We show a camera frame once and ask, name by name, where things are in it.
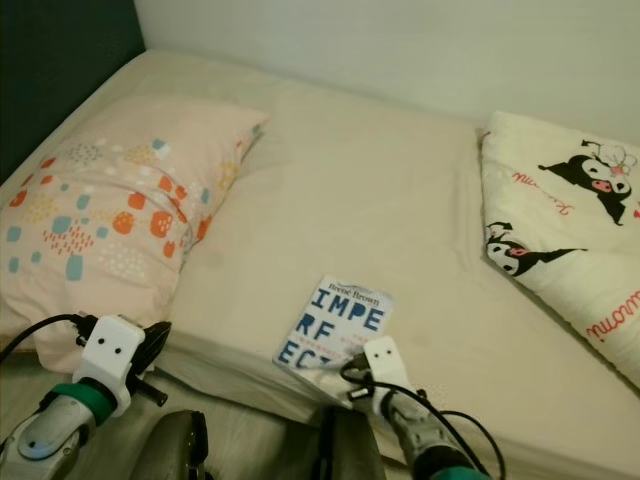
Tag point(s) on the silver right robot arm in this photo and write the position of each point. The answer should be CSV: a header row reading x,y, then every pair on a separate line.
x,y
435,435

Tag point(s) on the white book blue letters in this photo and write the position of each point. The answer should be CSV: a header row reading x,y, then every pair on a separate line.
x,y
340,320

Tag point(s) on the pink patterned pillow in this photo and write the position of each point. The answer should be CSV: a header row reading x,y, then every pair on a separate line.
x,y
120,210

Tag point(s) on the dark green padded headboard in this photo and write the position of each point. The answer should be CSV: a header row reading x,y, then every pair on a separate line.
x,y
60,70

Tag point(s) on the dark robot leg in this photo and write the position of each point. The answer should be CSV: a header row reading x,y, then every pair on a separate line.
x,y
180,450

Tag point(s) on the bed with beige sheet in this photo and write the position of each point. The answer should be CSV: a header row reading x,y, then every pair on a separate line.
x,y
370,190

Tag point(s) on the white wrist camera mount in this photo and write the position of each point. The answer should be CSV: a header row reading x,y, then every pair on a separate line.
x,y
385,362
110,355

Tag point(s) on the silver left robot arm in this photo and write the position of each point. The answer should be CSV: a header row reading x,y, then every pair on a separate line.
x,y
55,435

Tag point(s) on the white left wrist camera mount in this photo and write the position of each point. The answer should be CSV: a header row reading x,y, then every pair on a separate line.
x,y
110,355

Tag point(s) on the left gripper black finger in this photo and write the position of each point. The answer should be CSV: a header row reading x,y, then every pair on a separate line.
x,y
155,343

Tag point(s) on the cream cartoon print quilt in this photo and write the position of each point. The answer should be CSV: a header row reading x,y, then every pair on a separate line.
x,y
570,230

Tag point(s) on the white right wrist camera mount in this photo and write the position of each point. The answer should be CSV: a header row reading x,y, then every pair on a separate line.
x,y
385,362

